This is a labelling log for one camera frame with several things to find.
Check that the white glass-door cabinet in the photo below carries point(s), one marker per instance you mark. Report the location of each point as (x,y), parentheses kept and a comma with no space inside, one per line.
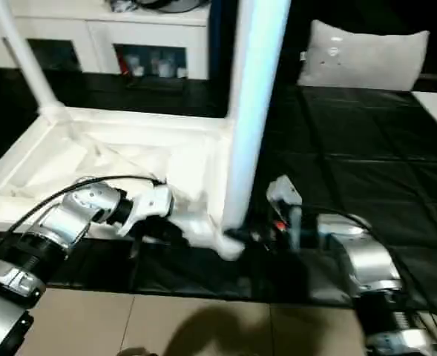
(99,37)

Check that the black table mat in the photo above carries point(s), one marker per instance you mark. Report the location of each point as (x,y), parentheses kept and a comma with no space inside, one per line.
(381,163)

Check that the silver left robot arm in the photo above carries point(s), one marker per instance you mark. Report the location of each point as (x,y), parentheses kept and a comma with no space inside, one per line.
(62,226)

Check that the white plastic table top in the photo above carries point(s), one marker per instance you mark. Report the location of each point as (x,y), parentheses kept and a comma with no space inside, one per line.
(107,156)

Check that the black gear on cabinet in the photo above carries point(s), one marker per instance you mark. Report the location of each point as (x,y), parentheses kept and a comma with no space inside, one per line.
(166,4)

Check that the grey cushion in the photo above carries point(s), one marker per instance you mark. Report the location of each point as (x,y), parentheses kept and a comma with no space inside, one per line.
(366,59)

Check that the black cabinet with yellow label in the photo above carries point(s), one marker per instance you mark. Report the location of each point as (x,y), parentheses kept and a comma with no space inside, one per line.
(296,37)

